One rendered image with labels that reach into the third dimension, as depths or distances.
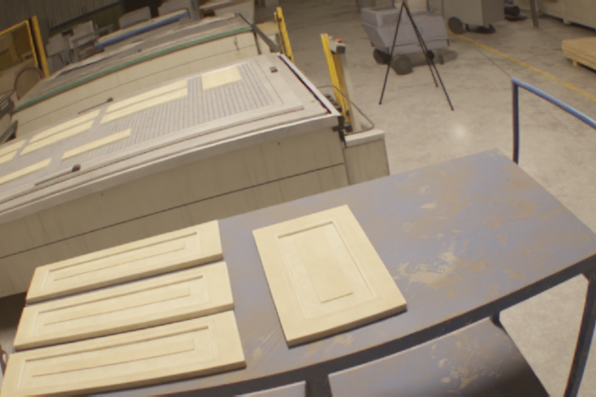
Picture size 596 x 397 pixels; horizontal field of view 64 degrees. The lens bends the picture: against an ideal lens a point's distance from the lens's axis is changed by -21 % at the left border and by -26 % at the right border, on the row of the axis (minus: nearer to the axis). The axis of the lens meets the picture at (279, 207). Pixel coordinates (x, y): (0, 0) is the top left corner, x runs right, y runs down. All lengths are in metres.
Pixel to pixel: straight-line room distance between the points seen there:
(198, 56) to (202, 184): 4.09
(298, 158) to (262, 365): 2.06
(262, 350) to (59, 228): 2.25
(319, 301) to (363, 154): 2.00
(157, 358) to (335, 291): 0.43
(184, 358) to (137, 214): 2.03
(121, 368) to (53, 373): 0.20
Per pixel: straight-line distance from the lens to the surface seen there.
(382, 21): 6.59
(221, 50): 7.08
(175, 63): 7.10
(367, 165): 3.26
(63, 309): 1.60
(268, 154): 3.10
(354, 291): 1.31
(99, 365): 1.31
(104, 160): 3.23
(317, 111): 3.09
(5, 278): 3.64
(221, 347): 1.23
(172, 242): 1.70
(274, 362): 1.19
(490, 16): 8.92
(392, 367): 2.18
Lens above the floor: 1.82
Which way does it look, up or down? 26 degrees down
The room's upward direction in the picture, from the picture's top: 13 degrees counter-clockwise
